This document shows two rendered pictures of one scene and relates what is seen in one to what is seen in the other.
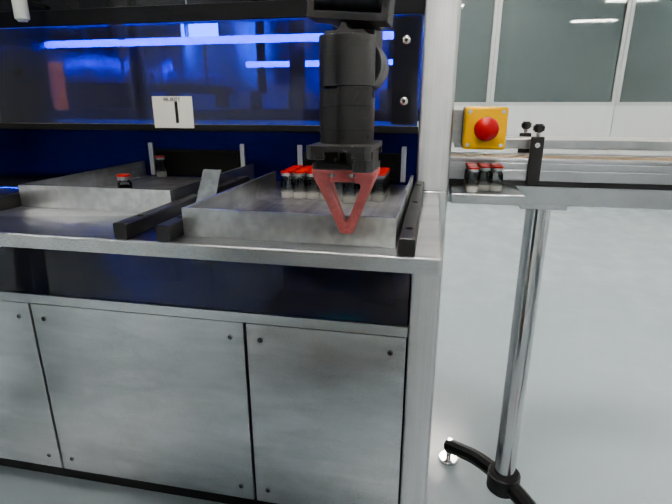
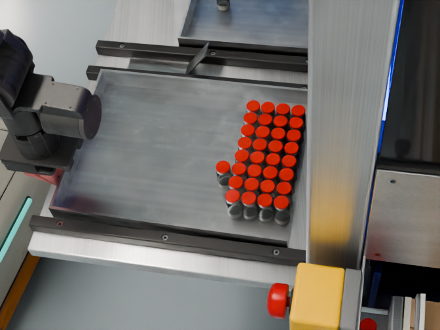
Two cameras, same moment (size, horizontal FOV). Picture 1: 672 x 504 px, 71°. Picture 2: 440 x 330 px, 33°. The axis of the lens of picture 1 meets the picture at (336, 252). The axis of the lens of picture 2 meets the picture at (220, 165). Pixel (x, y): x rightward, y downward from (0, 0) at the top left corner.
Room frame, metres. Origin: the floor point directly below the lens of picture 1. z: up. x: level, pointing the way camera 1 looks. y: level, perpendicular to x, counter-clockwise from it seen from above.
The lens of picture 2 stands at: (0.83, -0.59, 1.79)
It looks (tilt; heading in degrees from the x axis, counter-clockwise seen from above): 56 degrees down; 98
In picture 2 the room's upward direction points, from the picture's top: 10 degrees counter-clockwise
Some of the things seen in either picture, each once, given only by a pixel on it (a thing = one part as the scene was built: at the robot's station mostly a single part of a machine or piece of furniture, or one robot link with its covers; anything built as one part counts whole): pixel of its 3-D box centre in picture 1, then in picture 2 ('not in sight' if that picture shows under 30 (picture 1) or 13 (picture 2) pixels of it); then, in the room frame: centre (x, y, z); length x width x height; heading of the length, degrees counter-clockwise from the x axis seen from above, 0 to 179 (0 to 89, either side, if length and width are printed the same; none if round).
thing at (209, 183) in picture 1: (191, 196); (166, 57); (0.67, 0.21, 0.91); 0.14 x 0.03 x 0.06; 168
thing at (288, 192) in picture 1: (332, 185); (244, 157); (0.79, 0.01, 0.90); 0.18 x 0.02 x 0.05; 78
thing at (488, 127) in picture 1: (486, 128); (283, 301); (0.84, -0.26, 0.99); 0.04 x 0.04 x 0.04; 79
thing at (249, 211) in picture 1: (319, 200); (186, 153); (0.70, 0.03, 0.90); 0.34 x 0.26 x 0.04; 168
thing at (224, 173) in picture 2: (349, 188); (224, 175); (0.76, -0.02, 0.90); 0.02 x 0.02 x 0.05
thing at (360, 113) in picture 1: (347, 124); (35, 135); (0.52, -0.01, 1.01); 0.10 x 0.07 x 0.07; 168
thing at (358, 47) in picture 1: (348, 62); (25, 107); (0.52, -0.01, 1.08); 0.07 x 0.06 x 0.07; 166
